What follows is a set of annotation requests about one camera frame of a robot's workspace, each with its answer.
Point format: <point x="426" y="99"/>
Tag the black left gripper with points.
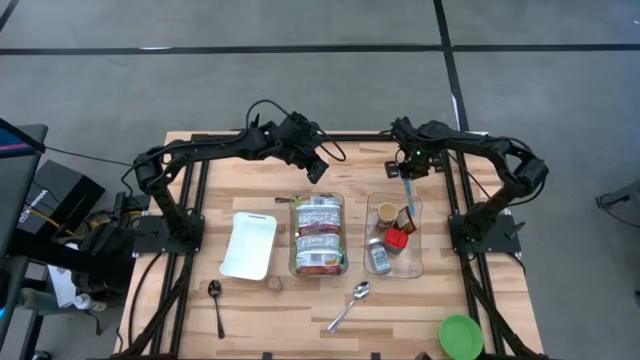
<point x="292" y="137"/>

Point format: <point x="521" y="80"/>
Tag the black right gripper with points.
<point x="417" y="137"/>

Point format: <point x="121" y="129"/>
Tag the teal plastic spoon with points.
<point x="409" y="195"/>

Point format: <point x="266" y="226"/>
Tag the jar with tan lid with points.
<point x="387" y="211"/>

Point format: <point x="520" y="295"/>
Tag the green white purple packet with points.
<point x="320" y="215"/>

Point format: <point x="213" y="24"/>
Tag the red square lid container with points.
<point x="396" y="238"/>

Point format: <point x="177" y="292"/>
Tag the clear plastic bin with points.
<point x="415" y="260"/>
<point x="291" y="240"/>

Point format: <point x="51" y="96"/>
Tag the red green white packet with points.
<point x="320" y="255"/>

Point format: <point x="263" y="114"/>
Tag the white rectangular tray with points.
<point x="250" y="245"/>

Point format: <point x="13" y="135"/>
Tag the small brown lid jar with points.
<point x="275" y="283"/>

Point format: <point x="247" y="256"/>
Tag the shiny silver spoon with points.
<point x="361" y="290"/>

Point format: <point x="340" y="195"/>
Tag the dark metal spoon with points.
<point x="215" y="287"/>

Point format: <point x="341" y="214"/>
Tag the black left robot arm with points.
<point x="200" y="147"/>

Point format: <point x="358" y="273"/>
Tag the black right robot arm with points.
<point x="490" y="150"/>

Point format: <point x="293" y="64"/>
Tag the grey metal spoon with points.
<point x="282" y="200"/>

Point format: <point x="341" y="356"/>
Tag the grey metal stand foot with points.
<point x="625" y="195"/>

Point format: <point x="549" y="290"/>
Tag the black bulky equipment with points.
<point x="107" y="275"/>

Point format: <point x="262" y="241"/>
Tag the black cardboard box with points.
<point x="55" y="192"/>

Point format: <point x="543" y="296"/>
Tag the white paper sheet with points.
<point x="62" y="285"/>

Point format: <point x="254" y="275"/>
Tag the computer screen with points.
<point x="15" y="142"/>

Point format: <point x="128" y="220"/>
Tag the olive fabric bundle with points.
<point x="40" y="299"/>

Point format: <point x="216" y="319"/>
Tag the black camera bracket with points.
<point x="256" y="120"/>

